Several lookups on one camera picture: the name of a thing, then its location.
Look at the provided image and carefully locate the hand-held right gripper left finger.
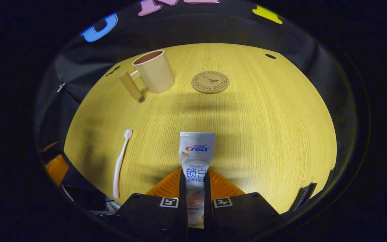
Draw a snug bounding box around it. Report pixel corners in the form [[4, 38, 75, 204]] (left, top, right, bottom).
[[108, 168, 189, 242]]

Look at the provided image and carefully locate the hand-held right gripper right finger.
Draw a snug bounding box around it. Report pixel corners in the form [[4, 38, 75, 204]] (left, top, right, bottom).
[[204, 168, 285, 242]]

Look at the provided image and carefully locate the pale pink toothbrush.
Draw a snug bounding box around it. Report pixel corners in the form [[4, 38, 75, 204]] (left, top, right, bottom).
[[113, 129, 133, 199]]

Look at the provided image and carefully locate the white toothpaste tube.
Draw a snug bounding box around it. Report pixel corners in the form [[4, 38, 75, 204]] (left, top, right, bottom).
[[179, 132, 216, 225]]

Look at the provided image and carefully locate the beige cup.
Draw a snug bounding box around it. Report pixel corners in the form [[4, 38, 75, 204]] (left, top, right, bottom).
[[119, 50, 175, 100]]

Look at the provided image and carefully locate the wooden desktop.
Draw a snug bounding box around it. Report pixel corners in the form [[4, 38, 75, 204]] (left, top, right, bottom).
[[63, 43, 337, 229]]

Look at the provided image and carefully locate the black backdrop cloth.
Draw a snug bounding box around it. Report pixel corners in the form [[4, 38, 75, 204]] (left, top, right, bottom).
[[34, 0, 360, 215]]

